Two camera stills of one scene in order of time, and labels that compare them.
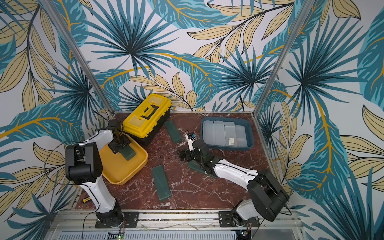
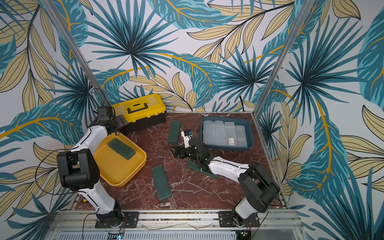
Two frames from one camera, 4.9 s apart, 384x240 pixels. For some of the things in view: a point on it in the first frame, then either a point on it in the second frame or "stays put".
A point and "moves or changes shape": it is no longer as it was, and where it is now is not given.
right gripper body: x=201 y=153 stays put
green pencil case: x=195 y=165 stays put
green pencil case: x=127 y=152 stays put
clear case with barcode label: x=230 y=139 stays put
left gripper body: x=119 y=142 to x=114 y=124
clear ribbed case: x=208 y=132 stays put
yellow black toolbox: x=144 y=123 moves or changes shape
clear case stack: x=241 y=139 stays put
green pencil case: x=173 y=131 moves or changes shape
